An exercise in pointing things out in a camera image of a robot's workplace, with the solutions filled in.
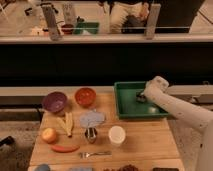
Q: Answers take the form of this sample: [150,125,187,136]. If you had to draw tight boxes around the green plastic tray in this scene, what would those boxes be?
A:
[114,81,168,119]

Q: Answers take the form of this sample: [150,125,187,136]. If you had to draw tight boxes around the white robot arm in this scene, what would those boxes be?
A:
[143,76,213,171]

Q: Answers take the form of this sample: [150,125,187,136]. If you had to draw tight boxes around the orange bowl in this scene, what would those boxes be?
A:
[75,87,96,107]

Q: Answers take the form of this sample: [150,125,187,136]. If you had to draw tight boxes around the blue grey cloth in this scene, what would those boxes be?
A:
[79,111,105,128]

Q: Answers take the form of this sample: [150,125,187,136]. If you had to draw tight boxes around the metal cup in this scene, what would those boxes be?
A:
[85,127,97,144]

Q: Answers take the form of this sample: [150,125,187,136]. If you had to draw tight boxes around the white plastic cup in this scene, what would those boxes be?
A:
[108,126,126,147]

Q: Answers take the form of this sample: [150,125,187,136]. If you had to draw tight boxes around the purple bowl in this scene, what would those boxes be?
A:
[42,92,68,113]

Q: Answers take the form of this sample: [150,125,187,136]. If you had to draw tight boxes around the background green bin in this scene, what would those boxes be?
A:
[74,22,99,35]

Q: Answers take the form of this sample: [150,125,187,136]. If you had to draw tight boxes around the seated person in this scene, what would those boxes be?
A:
[98,0,151,34]

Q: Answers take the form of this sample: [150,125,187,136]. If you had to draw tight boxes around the background red bowl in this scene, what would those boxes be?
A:
[61,24,73,34]

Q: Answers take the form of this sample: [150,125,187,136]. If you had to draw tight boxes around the silver fork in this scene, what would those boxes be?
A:
[78,151,112,159]

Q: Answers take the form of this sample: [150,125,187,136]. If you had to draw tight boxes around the red apple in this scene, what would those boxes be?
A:
[41,128,57,143]

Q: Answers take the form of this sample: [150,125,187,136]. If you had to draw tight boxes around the brown snack pile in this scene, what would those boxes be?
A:
[103,164,139,171]

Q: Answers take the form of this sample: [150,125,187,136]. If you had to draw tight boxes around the blue flat object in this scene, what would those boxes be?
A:
[67,167,93,171]

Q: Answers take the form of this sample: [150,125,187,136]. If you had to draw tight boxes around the dark rectangular object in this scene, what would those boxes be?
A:
[152,167,179,171]

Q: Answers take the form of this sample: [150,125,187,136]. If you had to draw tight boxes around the blue round object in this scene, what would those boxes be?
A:
[34,164,51,171]

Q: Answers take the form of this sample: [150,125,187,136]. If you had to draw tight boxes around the black object on floor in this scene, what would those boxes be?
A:
[0,136,15,147]

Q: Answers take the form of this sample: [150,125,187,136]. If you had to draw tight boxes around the right metal post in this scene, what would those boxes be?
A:
[145,3,161,39]

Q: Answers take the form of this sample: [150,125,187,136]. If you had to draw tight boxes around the metal post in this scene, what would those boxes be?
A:
[42,5,61,41]
[145,3,161,39]

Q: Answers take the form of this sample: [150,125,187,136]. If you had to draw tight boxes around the left metal post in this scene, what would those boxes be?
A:
[42,5,61,41]

